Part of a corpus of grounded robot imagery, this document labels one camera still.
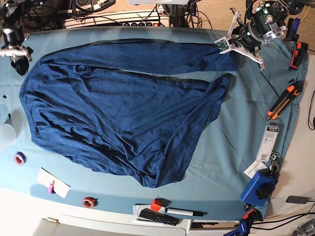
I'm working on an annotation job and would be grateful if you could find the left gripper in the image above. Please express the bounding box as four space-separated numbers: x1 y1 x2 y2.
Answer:
237 23 262 48

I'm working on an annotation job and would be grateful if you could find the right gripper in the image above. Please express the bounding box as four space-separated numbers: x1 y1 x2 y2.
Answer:
0 27 33 76

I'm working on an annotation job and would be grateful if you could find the dark blue t-shirt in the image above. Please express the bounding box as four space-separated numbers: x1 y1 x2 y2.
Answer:
19 39 238 188

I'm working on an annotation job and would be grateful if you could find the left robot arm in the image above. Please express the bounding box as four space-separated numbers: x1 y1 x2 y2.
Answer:
236 0 314 49

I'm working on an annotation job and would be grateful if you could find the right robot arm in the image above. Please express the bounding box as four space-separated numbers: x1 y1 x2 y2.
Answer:
0 0 47 76

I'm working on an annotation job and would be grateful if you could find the black zip tie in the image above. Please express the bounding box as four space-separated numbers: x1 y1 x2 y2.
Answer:
260 71 280 98

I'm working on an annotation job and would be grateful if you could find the blue black clamp top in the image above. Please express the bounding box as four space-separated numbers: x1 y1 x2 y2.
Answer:
283 18 301 42

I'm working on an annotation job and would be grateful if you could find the blue black clamp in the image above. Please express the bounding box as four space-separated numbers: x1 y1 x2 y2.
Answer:
224 208 261 236
283 18 301 42

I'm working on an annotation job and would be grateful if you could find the orange black utility knife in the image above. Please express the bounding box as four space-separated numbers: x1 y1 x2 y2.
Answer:
266 81 302 121

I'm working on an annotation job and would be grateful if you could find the white power strip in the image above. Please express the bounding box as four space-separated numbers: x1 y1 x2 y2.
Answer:
63 9 170 29

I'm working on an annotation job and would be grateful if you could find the purple tape roll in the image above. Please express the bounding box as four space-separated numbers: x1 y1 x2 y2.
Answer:
14 152 26 165

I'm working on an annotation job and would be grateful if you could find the clear blister retail package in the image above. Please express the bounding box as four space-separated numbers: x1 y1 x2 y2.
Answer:
256 121 280 162

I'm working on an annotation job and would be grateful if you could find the white paper card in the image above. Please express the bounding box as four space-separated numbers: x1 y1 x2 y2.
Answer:
36 168 71 199

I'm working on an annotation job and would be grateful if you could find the small pink toy figure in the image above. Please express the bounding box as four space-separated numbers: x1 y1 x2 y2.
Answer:
47 181 55 194

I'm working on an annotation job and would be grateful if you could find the white label card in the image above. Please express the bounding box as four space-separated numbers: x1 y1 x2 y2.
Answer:
244 161 268 179

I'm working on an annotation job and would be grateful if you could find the blue box with knob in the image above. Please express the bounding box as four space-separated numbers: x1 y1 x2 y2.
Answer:
240 169 278 207

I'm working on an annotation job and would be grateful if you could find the light blue table cloth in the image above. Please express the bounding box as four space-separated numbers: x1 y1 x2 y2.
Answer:
0 39 309 220

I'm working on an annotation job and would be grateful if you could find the red tape roll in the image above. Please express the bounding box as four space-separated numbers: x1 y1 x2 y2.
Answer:
82 197 98 208

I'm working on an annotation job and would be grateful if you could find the black phone device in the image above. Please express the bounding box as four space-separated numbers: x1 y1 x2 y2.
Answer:
286 196 309 204

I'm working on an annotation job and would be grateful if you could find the blue black clamp bottom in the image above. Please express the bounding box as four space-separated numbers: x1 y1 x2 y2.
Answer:
224 208 261 236

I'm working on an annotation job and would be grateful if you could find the white black marker pen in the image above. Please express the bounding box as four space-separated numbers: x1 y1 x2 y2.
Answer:
165 207 207 217

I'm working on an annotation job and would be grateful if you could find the red cube block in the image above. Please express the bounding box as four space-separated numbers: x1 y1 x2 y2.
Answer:
150 199 162 212

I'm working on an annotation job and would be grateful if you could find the black remote control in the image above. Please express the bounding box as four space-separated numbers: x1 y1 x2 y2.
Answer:
139 208 180 226

